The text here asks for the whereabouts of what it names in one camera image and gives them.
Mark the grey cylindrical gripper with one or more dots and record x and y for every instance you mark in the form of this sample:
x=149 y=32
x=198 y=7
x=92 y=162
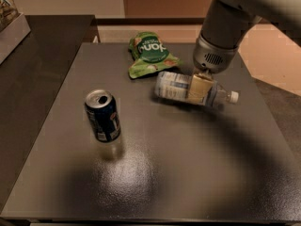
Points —
x=213 y=58

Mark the blue label plastic bottle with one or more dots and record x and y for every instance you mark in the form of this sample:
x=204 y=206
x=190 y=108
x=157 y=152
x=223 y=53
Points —
x=174 y=87

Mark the green snack bag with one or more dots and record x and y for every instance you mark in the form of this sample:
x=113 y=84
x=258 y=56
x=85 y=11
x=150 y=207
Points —
x=149 y=55

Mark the white box with snacks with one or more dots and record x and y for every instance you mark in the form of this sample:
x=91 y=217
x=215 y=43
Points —
x=13 y=28

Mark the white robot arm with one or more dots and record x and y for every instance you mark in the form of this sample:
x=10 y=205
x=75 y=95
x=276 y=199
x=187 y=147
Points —
x=285 y=15

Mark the dark pepsi soda can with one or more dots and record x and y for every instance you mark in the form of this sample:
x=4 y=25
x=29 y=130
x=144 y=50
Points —
x=103 y=116

